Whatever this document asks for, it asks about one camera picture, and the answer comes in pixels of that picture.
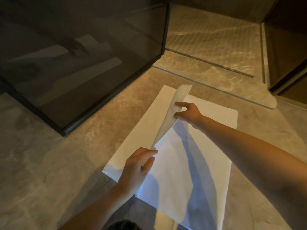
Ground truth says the person's left hand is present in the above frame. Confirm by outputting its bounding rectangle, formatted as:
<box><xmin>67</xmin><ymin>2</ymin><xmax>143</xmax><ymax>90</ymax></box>
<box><xmin>116</xmin><ymin>147</ymin><xmax>159</xmax><ymax>197</ymax></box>

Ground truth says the person's right hand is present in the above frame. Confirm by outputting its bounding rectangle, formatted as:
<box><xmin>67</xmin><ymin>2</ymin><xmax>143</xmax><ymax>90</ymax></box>
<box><xmin>173</xmin><ymin>102</ymin><xmax>205</xmax><ymax>129</ymax></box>

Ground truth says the thin white towel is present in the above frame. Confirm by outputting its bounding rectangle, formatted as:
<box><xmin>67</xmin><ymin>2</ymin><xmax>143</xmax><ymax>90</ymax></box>
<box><xmin>102</xmin><ymin>84</ymin><xmax>239</xmax><ymax>230</ymax></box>

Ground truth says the person's left forearm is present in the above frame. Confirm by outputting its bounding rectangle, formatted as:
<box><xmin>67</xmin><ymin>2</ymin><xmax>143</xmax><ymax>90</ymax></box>
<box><xmin>57</xmin><ymin>185</ymin><xmax>134</xmax><ymax>230</ymax></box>

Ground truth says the person's right forearm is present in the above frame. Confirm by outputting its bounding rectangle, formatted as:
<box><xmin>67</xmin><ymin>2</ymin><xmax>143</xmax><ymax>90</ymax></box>
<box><xmin>194</xmin><ymin>115</ymin><xmax>307</xmax><ymax>230</ymax></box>

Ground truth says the linear shower drain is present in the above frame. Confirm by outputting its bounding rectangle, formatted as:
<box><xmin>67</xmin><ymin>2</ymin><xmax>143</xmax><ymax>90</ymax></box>
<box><xmin>165</xmin><ymin>47</ymin><xmax>255</xmax><ymax>78</ymax></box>

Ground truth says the fixed dark glass panel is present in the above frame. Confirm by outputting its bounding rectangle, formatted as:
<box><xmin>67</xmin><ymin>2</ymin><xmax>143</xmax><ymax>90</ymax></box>
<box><xmin>261</xmin><ymin>0</ymin><xmax>307</xmax><ymax>96</ymax></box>

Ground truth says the dark glass shower door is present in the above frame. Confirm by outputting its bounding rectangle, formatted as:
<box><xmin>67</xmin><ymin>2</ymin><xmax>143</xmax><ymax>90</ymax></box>
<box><xmin>0</xmin><ymin>0</ymin><xmax>171</xmax><ymax>137</ymax></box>

